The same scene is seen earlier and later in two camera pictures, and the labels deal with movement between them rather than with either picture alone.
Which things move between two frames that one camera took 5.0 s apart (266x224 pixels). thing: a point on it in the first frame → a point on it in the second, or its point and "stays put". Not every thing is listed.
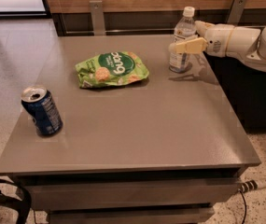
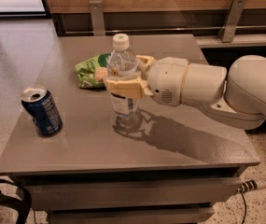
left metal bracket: (97, 17) stays put
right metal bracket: (235, 10) stays put
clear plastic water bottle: (185, 30) → (122, 63)
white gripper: (217, 41) → (167, 78)
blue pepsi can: (47, 118) stays put
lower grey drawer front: (130, 217) stays put
